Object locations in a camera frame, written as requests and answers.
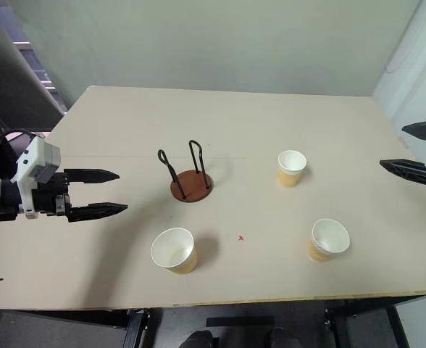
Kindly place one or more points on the dark rounded robot foot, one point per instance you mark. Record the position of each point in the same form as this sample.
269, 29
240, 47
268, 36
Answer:
198, 339

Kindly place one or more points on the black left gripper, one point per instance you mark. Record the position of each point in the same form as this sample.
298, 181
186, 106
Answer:
50, 197

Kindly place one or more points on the black table frame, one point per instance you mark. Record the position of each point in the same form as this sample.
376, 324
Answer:
343, 319

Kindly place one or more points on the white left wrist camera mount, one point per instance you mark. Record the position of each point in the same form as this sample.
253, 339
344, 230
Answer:
35, 163

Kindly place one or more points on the yellow paper cup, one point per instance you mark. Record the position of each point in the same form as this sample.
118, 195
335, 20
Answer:
175, 251
291, 168
328, 240

